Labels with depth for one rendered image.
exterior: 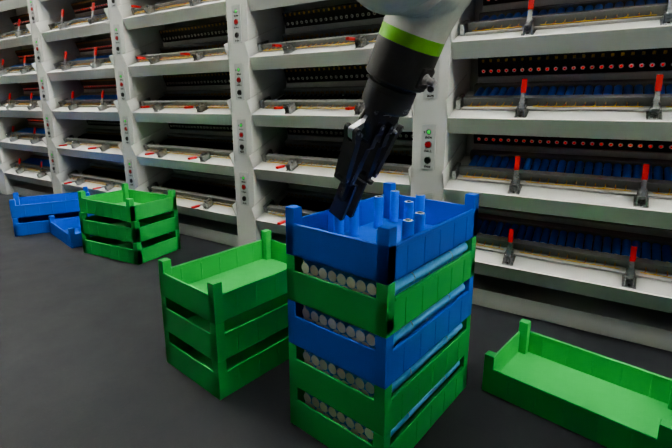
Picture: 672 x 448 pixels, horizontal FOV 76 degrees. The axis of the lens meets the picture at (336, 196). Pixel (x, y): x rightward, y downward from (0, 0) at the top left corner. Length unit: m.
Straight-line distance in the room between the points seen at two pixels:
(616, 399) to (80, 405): 1.03
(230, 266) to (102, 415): 0.39
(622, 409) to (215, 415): 0.76
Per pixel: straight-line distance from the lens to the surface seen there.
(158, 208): 1.72
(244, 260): 1.12
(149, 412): 0.96
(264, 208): 1.63
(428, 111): 1.22
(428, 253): 0.69
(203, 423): 0.91
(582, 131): 1.15
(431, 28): 0.61
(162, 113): 1.94
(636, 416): 1.04
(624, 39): 1.16
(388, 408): 0.71
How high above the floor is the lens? 0.56
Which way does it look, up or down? 12 degrees down
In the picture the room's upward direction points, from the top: straight up
